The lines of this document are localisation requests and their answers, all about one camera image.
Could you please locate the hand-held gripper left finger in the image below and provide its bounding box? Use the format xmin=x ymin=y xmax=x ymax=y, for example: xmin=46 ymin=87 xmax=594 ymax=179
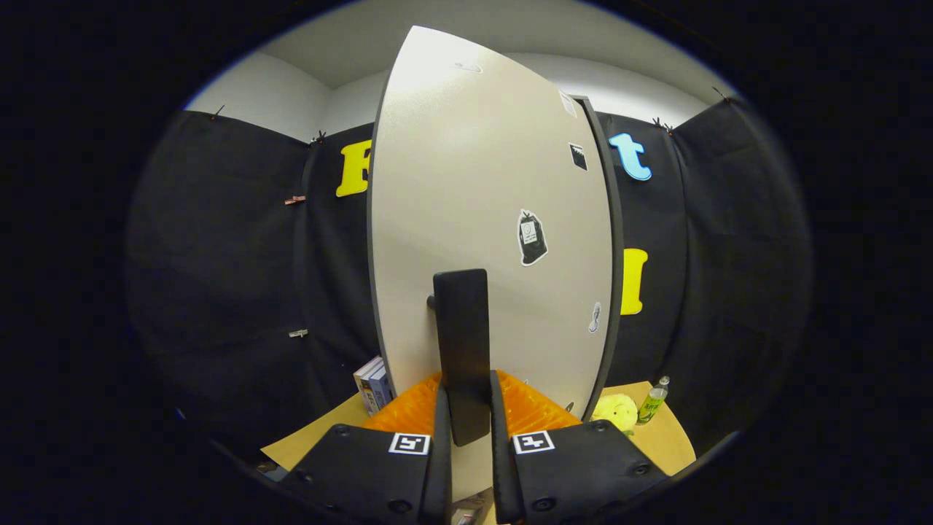
xmin=281 ymin=372 xmax=454 ymax=525

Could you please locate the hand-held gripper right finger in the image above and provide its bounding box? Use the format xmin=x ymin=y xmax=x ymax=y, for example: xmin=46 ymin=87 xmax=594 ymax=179
xmin=488 ymin=370 xmax=668 ymax=525

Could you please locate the black door handle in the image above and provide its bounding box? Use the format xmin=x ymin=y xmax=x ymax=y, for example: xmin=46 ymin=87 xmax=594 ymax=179
xmin=426 ymin=268 xmax=491 ymax=447

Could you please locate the grey shoe cabinet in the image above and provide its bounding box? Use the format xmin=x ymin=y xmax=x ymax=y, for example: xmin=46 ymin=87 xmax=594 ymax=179
xmin=572 ymin=95 xmax=625 ymax=424

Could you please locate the blue book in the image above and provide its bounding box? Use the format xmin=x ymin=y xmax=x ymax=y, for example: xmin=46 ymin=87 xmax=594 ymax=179
xmin=368 ymin=365 xmax=395 ymax=411

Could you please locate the yellow plush toy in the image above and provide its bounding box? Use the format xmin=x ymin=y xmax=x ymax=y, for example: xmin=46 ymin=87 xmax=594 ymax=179
xmin=592 ymin=394 xmax=640 ymax=435

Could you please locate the green drink bottle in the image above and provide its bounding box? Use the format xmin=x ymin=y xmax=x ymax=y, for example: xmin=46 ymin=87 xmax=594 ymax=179
xmin=636 ymin=376 xmax=670 ymax=426

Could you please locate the black backdrop cloth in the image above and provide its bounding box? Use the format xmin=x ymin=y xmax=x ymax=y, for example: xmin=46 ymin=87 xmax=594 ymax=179
xmin=124 ymin=98 xmax=813 ymax=467

